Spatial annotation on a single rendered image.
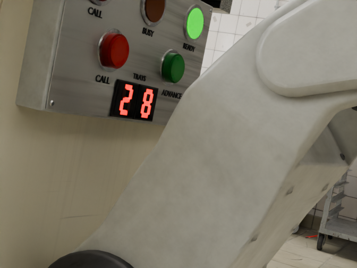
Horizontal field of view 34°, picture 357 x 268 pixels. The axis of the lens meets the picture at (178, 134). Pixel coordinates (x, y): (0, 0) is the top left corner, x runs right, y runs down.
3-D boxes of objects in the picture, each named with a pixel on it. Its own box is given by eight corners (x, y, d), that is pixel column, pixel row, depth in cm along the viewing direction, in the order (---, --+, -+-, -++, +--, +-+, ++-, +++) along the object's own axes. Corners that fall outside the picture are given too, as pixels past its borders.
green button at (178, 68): (154, 79, 58) (160, 49, 58) (169, 83, 61) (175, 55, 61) (167, 81, 58) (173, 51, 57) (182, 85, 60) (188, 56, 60)
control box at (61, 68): (11, 103, 47) (42, -70, 46) (166, 123, 67) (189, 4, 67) (44, 111, 45) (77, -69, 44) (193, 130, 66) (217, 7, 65)
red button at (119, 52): (91, 63, 50) (98, 28, 50) (112, 68, 52) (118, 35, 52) (106, 66, 49) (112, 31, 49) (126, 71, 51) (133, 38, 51)
